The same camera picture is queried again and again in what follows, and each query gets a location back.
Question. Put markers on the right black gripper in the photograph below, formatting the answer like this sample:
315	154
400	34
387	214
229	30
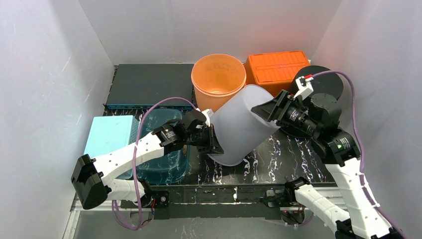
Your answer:
282	110

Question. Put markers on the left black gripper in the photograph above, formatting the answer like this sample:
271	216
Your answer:
204	139

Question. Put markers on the grey lavender plastic bucket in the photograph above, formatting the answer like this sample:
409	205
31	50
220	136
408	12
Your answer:
238	129

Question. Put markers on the orange plastic tray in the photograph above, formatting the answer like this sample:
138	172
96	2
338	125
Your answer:
274	71

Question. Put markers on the dark teal transparent container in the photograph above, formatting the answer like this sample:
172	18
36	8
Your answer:
170	168

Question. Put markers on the tan bucket with black liner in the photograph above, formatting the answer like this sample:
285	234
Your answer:
216	78

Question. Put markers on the black plastic bucket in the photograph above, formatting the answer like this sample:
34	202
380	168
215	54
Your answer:
330	84

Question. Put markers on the light blue perforated basket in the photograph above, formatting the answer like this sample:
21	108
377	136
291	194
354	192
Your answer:
110	133

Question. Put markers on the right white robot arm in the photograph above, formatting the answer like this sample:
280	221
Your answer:
341	156

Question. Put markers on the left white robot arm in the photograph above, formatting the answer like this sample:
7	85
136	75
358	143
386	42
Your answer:
95	180

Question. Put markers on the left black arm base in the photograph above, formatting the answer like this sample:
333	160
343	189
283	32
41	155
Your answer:
150	201

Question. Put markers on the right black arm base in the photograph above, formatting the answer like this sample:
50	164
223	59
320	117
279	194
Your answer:
292	213

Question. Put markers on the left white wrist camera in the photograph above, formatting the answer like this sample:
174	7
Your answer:
208	114

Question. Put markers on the dark blue network switch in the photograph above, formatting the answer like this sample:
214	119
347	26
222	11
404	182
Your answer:
140	86

